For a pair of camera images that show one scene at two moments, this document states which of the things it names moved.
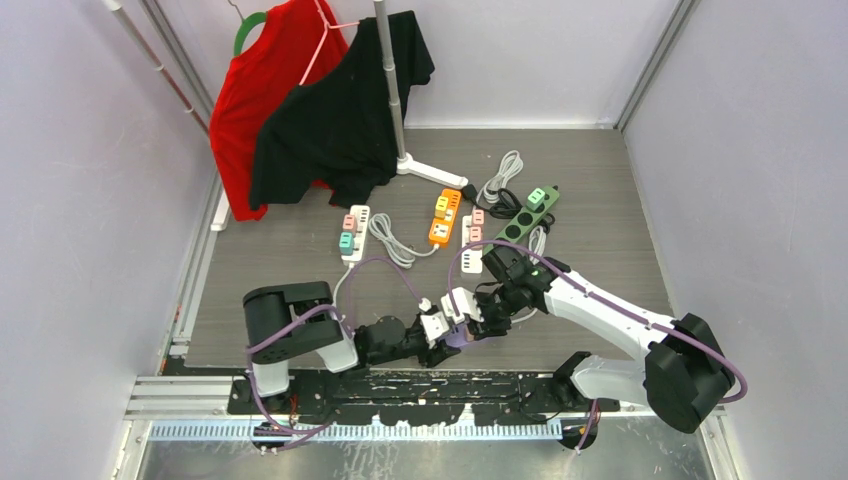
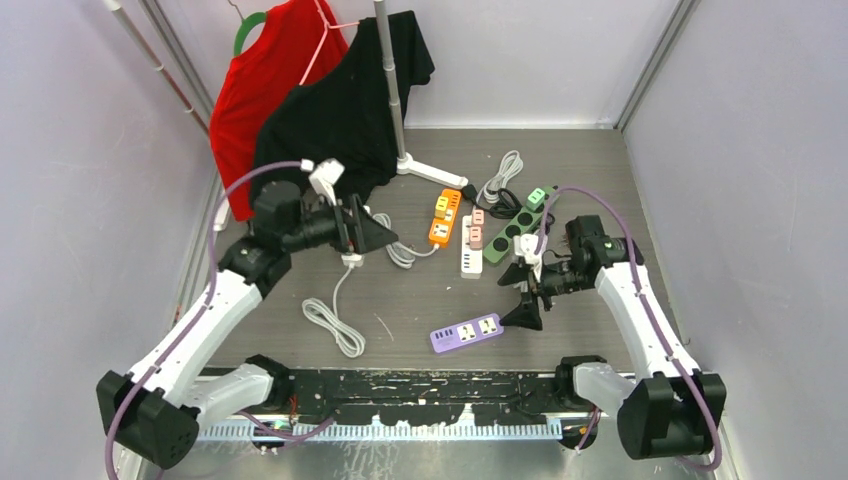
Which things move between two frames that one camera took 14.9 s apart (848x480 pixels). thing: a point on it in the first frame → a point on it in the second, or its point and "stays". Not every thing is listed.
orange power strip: [442, 227] stays
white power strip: [472, 260] stays
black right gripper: [488, 327] → [524, 315]
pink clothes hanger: [327, 26] stays
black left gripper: [439, 348] → [357, 232]
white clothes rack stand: [405, 164] stays
